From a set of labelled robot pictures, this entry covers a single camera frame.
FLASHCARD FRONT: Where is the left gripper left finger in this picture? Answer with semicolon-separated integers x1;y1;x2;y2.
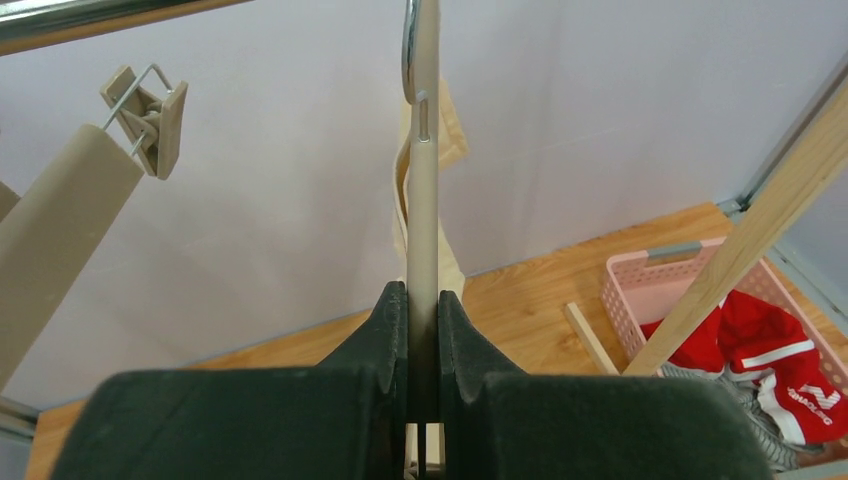
52;281;408;479

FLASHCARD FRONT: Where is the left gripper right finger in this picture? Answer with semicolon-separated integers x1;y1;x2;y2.
438;291;772;479

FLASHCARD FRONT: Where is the red underwear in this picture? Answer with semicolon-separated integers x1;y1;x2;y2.
666;290;847;445

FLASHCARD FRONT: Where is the grey striped underwear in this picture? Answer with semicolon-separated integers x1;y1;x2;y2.
660;363;825;473

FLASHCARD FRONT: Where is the cream underwear hanger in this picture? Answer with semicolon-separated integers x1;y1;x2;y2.
400;0;446;480

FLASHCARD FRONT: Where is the cream underwear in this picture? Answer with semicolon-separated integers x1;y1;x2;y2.
393;78;469;299

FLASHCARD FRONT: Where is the pink plastic basket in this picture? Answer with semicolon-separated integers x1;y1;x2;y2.
601;237;848;473

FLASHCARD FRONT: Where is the wooden clothes rack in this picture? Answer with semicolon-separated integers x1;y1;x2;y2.
1;1;847;376

